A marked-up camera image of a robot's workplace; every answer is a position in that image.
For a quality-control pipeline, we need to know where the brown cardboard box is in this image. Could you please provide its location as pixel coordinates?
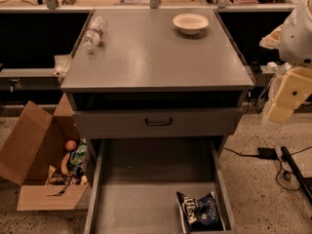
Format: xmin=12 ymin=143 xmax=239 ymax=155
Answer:
xmin=0 ymin=96 xmax=91 ymax=211

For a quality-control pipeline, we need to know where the grey metal drawer cabinet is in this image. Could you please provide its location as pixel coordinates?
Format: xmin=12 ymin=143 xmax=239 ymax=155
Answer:
xmin=61 ymin=8 xmax=254 ymax=148

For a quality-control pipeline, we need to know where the white paper bowl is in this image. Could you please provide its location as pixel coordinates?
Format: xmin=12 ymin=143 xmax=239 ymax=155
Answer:
xmin=173 ymin=14 xmax=209 ymax=35

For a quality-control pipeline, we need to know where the blue chip bag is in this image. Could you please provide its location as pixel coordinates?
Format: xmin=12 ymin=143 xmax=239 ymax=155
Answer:
xmin=175 ymin=192 xmax=225 ymax=234

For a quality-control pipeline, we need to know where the black bar on floor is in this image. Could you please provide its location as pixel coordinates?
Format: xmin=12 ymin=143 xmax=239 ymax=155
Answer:
xmin=281 ymin=146 xmax=312 ymax=204

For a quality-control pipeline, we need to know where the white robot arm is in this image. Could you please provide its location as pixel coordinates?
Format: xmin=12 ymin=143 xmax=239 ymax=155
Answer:
xmin=262 ymin=0 xmax=312 ymax=125

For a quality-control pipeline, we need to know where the closed grey upper drawer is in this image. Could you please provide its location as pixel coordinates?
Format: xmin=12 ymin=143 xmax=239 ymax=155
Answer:
xmin=73 ymin=107 xmax=243 ymax=138

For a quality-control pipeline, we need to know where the orange round fruit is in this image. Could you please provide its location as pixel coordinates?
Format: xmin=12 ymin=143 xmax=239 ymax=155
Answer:
xmin=65 ymin=140 xmax=77 ymax=151

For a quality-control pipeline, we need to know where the green snack packet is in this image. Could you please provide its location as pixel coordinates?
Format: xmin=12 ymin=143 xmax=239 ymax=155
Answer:
xmin=69 ymin=139 xmax=87 ymax=166

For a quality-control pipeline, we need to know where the open grey lower drawer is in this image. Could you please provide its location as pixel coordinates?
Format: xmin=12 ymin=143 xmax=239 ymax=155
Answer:
xmin=84 ymin=137 xmax=235 ymax=234

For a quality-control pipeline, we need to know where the yellow banana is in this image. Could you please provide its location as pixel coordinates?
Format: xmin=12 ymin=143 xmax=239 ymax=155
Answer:
xmin=60 ymin=152 xmax=70 ymax=176

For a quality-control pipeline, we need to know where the black drawer handle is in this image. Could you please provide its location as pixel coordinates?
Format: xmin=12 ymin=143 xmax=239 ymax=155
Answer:
xmin=145 ymin=118 xmax=173 ymax=127

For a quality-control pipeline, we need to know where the black power adapter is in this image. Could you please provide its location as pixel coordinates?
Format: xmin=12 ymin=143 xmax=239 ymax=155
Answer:
xmin=257 ymin=147 xmax=278 ymax=160

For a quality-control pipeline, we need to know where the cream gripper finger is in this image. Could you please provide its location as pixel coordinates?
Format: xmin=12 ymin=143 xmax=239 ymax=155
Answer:
xmin=265 ymin=103 xmax=293 ymax=123

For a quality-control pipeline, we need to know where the clear plastic water bottle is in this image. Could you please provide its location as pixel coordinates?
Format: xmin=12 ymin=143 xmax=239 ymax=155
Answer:
xmin=83 ymin=16 xmax=108 ymax=51

